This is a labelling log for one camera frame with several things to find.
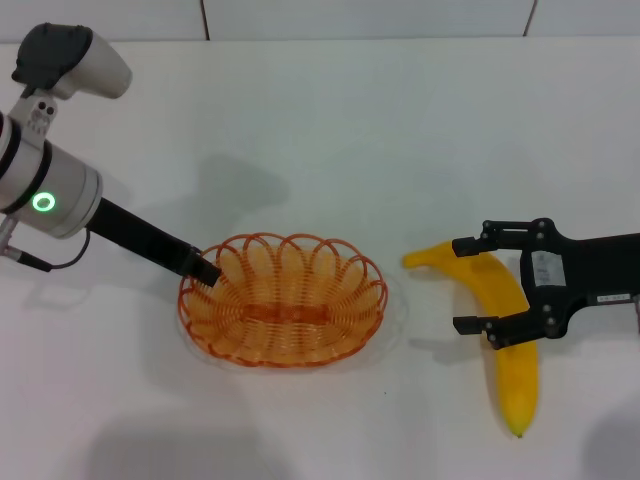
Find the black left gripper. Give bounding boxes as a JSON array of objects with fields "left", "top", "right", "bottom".
[{"left": 88, "top": 197, "right": 222, "bottom": 287}]

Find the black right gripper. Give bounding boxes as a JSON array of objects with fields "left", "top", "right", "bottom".
[{"left": 452, "top": 218, "right": 640, "bottom": 350}]

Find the yellow banana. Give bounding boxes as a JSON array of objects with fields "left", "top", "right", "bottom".
[{"left": 402, "top": 240, "right": 540, "bottom": 439}]

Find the orange plastic wire basket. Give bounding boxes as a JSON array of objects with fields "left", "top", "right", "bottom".
[{"left": 177, "top": 231, "right": 387, "bottom": 369}]

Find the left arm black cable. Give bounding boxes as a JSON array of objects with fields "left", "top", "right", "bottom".
[{"left": 0, "top": 214, "right": 92, "bottom": 274}]

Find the left wrist camera housing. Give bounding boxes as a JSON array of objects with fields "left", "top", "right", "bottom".
[{"left": 10, "top": 22, "right": 134, "bottom": 151}]

